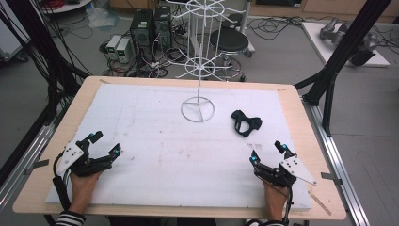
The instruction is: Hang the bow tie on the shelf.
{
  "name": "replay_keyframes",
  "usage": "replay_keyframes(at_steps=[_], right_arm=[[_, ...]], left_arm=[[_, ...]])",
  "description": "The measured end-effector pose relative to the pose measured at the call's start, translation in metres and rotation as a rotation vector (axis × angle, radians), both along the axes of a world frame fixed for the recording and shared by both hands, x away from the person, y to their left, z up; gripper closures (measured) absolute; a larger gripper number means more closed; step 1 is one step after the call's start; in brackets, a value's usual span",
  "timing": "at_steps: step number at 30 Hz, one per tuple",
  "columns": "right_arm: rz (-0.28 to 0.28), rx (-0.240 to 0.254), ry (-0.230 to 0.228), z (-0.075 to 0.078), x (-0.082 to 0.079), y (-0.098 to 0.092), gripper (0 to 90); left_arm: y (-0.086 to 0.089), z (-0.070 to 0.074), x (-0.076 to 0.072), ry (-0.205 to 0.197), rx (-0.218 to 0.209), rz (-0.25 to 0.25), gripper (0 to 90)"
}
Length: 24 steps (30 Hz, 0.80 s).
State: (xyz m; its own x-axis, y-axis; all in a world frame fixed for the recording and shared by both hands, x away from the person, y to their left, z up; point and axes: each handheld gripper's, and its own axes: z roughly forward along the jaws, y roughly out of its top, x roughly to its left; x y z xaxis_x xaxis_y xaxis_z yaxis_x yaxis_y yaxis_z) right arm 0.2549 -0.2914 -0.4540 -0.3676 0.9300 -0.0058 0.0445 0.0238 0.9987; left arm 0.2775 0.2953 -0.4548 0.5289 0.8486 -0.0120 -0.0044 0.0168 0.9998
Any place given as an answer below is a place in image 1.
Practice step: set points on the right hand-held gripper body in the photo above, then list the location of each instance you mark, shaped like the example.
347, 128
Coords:
284, 174

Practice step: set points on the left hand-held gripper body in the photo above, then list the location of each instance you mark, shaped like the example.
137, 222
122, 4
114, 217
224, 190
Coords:
81, 163

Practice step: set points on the black bow tie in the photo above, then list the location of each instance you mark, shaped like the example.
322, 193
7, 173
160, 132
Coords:
247, 124

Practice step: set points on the person's right hand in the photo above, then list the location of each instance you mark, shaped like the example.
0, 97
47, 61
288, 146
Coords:
275, 197

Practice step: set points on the person's left hand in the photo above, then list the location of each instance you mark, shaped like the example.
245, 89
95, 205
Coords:
83, 190

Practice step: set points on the wooden table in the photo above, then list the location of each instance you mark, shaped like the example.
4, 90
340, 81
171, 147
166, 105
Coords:
313, 132

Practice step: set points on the thin wooden strip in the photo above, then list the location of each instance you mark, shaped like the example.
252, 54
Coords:
320, 202

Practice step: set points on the white foam board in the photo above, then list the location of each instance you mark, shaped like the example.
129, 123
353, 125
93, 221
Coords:
175, 157

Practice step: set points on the white power supply unit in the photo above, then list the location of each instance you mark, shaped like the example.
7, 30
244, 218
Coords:
113, 45
123, 50

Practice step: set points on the white platform board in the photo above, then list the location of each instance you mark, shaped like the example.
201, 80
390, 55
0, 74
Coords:
316, 40

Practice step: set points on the black computer tower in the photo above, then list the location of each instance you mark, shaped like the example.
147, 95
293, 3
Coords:
141, 31
162, 26

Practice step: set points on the clear plastic bag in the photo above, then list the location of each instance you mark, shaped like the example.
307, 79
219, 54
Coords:
100, 17

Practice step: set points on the black round stool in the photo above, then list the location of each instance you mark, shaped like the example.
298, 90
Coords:
229, 40

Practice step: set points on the white pole stand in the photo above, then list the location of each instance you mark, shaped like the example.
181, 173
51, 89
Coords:
246, 22

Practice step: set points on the grey equipment case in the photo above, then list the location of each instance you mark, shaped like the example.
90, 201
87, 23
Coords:
11, 34

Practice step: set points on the round white table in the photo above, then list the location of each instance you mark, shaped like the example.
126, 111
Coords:
67, 5

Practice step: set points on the metal table bracket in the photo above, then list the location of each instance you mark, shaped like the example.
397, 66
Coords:
37, 164
331, 177

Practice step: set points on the aluminium rail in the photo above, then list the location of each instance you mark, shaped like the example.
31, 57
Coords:
22, 169
342, 169

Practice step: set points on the black metal frame stand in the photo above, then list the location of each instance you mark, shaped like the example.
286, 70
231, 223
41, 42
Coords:
345, 50
34, 47

